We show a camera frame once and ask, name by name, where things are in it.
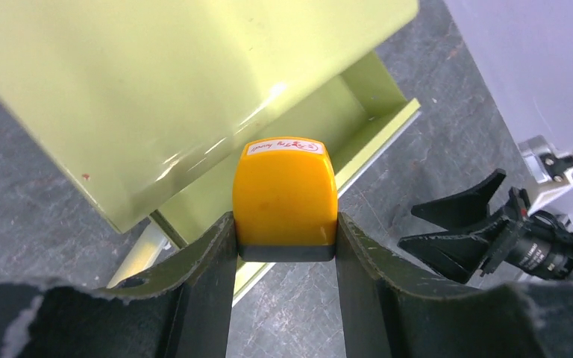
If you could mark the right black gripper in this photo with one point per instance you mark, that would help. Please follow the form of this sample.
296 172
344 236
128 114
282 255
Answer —
469 244

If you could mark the orange small box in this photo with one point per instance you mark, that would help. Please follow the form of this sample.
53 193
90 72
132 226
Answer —
285 201

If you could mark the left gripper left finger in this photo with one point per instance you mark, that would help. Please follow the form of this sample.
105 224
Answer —
178 308

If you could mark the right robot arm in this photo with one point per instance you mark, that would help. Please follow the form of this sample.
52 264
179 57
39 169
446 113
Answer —
545 250

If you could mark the yellow-green drawer chest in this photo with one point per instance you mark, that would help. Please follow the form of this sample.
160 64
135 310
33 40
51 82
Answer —
147 105

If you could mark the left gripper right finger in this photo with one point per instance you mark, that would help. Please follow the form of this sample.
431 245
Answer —
392 308

